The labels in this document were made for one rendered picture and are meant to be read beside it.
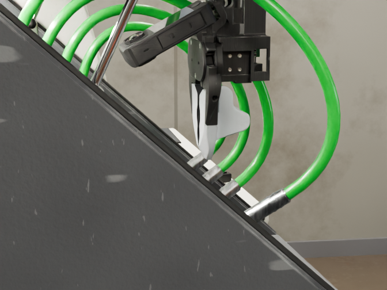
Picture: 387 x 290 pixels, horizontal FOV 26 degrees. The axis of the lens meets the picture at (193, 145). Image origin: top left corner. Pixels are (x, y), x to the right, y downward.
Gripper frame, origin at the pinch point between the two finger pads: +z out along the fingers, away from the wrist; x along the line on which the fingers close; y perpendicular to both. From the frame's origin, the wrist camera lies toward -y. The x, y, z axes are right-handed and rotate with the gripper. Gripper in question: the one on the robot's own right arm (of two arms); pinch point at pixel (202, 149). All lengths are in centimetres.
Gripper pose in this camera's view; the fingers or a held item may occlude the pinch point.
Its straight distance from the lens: 101.3
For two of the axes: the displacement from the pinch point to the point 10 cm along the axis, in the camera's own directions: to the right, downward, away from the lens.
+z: 0.0, 9.7, 2.3
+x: -2.6, -2.2, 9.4
